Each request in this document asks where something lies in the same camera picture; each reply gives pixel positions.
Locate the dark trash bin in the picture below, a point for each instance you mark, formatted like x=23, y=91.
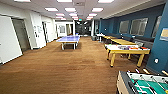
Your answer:
x=94, y=38

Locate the blue ping pong table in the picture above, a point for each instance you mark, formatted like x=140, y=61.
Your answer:
x=69, y=40

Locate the small white table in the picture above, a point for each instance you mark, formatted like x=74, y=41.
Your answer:
x=100, y=35

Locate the long wooden table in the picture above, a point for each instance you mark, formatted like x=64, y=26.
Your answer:
x=108, y=37
x=123, y=41

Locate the square ceiling light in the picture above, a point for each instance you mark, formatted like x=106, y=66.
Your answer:
x=75, y=18
x=63, y=18
x=64, y=1
x=51, y=9
x=105, y=1
x=72, y=14
x=70, y=9
x=92, y=14
x=97, y=10
x=60, y=14
x=22, y=1

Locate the yellow air hockey table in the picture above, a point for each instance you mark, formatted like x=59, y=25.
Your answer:
x=126, y=52

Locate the interior glass window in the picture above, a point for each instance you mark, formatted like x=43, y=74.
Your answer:
x=156, y=26
x=123, y=27
x=139, y=26

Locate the colourful game items pile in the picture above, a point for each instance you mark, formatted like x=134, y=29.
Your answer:
x=133, y=48

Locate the grey elevator door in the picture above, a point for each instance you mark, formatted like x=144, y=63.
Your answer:
x=21, y=35

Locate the foosball table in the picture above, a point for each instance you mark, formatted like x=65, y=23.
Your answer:
x=143, y=83

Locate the white floor outlet plate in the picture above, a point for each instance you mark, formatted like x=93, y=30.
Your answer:
x=156, y=61

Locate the yellow wall sign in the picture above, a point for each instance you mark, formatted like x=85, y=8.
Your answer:
x=164, y=34

